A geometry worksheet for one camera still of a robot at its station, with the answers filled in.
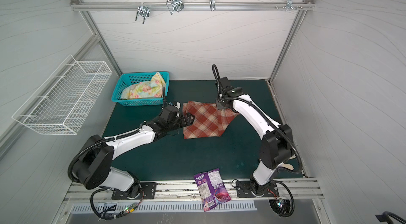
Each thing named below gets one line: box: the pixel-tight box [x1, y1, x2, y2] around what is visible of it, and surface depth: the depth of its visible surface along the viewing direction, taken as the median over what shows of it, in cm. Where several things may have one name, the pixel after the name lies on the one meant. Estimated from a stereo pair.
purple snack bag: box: [193, 168, 232, 212], surface depth 74 cm
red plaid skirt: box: [182, 101, 240, 140], surface depth 95 cm
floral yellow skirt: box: [121, 71, 167, 100], surface depth 111 cm
